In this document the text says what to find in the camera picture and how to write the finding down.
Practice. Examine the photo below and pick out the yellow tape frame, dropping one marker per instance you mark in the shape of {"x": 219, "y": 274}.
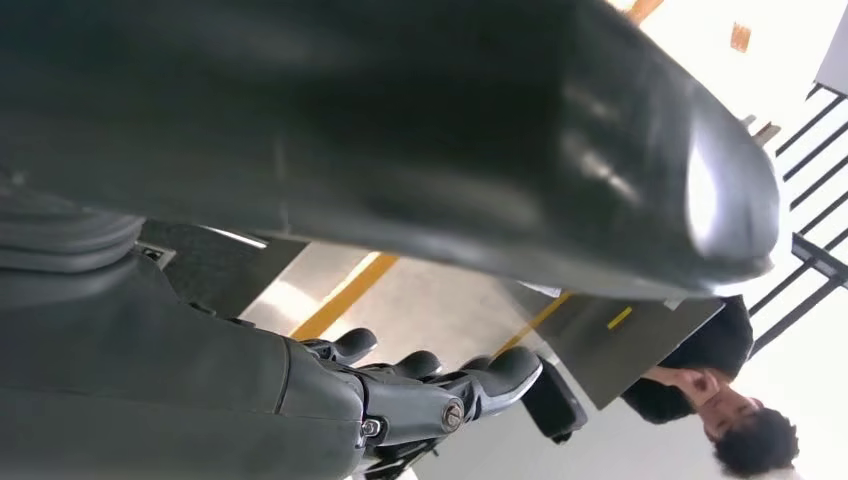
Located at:
{"x": 344, "y": 298}

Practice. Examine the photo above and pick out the person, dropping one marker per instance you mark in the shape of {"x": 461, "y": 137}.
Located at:
{"x": 715, "y": 338}

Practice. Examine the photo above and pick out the black metal railing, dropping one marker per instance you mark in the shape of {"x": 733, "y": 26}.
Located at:
{"x": 818, "y": 258}

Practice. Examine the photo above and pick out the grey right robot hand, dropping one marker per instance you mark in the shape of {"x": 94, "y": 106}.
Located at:
{"x": 331, "y": 132}

